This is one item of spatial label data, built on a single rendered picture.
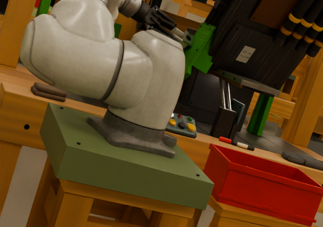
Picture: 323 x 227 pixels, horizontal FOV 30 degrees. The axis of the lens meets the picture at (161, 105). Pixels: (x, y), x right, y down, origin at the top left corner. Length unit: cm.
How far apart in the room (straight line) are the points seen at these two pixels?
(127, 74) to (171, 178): 26
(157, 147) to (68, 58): 31
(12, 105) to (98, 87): 48
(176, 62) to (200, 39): 78
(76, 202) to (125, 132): 21
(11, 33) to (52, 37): 103
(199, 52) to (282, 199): 66
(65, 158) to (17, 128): 56
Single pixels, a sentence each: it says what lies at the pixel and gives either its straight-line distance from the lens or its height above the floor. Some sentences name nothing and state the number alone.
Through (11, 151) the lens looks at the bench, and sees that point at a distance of 186.
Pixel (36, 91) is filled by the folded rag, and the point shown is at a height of 91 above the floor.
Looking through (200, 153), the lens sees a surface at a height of 86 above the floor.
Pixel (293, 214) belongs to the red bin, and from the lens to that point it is 182.
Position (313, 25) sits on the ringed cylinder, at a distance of 218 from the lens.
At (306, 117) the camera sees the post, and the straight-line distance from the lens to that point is 290.
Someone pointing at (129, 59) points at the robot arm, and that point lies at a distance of 140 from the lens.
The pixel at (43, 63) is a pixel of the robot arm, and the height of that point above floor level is 106.
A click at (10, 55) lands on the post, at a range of 240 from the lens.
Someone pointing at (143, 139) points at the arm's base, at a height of 95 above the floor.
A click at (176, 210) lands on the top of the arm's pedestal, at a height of 82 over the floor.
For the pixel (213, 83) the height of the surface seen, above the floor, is 106.
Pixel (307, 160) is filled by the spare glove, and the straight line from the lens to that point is 224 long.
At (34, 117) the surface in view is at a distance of 183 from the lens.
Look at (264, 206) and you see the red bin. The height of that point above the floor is 82.
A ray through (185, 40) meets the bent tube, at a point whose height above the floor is 119.
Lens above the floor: 123
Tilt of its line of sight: 8 degrees down
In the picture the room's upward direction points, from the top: 18 degrees clockwise
